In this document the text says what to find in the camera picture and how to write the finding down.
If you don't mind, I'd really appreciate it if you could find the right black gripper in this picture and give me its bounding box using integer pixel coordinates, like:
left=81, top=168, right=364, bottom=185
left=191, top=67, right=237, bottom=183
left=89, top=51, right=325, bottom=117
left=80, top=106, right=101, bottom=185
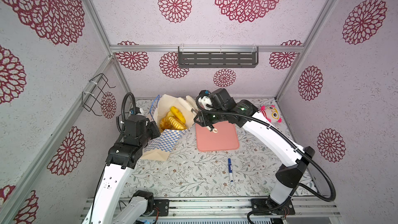
left=192, top=109, right=227, bottom=127

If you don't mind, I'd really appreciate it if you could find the checkered paper bag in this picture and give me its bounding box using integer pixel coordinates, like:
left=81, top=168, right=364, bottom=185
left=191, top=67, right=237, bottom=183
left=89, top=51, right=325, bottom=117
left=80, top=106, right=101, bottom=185
left=141, top=94, right=197, bottom=161

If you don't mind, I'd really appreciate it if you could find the ridged spiral bread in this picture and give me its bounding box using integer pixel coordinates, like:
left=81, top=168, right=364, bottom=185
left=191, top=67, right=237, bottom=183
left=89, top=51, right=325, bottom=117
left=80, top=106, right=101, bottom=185
left=166, top=116, right=187, bottom=131

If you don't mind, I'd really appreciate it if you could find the yellow twisted bread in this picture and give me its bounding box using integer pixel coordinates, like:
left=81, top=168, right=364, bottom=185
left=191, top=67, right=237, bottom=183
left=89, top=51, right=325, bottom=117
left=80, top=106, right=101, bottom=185
left=170, top=106, right=186, bottom=124

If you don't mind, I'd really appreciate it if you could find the bundt bread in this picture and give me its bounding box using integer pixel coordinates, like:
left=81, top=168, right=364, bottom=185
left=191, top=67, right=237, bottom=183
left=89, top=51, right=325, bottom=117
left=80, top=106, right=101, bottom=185
left=160, top=117, right=172, bottom=131

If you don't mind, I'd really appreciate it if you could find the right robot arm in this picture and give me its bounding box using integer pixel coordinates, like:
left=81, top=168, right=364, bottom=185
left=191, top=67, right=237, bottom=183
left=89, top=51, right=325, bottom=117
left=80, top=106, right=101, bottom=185
left=194, top=88, right=336, bottom=223

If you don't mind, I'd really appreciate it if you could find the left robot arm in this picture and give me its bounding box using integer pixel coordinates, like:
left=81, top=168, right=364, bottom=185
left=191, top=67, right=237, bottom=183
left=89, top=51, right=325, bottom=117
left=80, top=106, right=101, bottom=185
left=83, top=92, right=161, bottom=224

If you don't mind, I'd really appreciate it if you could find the pink tray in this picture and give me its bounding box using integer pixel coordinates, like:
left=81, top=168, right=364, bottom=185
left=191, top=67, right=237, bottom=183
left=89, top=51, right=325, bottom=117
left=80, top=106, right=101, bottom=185
left=195, top=121, right=239, bottom=152

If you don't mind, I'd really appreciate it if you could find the blue marker pen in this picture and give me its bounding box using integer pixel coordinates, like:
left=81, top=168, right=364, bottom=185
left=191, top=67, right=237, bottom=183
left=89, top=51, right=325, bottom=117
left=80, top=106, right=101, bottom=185
left=228, top=158, right=234, bottom=183

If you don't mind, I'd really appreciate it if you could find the pink plush toy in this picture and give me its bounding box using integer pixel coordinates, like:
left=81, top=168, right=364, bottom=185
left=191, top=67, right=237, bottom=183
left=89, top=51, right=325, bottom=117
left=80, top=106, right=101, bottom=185
left=260, top=105, right=282, bottom=123

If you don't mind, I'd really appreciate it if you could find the grey wall shelf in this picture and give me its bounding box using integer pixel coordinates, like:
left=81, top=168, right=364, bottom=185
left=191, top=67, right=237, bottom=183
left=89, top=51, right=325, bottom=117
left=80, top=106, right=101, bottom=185
left=177, top=46, right=259, bottom=68

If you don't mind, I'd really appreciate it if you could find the black wire rack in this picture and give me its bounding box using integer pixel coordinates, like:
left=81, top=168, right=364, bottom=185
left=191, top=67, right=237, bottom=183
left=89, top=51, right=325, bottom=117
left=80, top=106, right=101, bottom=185
left=81, top=73, right=115, bottom=117

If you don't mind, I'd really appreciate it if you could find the metal base rail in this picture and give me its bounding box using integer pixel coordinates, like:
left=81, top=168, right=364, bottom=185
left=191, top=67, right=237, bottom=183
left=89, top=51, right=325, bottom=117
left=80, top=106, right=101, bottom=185
left=79, top=196, right=342, bottom=224

